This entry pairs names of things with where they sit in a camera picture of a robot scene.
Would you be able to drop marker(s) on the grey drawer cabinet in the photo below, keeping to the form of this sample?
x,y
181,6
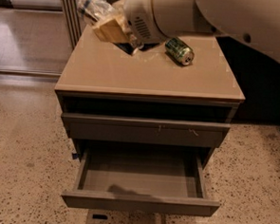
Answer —
x,y
101,80

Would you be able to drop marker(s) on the green soda can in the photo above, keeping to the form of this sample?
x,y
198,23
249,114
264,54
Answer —
x,y
179,51

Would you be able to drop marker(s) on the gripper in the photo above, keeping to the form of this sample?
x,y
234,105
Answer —
x,y
137,11

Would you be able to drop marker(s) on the silver blue redbull can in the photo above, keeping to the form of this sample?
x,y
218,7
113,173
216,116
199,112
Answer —
x,y
93,11

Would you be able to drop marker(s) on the open middle drawer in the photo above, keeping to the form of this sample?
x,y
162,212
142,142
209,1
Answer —
x,y
141,178

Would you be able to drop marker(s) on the closed top drawer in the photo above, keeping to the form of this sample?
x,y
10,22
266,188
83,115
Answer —
x,y
180,133

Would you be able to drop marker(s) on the metal railing frame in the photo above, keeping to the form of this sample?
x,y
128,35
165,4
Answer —
x,y
72,22

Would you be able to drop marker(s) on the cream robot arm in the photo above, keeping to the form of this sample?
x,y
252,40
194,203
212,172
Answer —
x,y
253,23

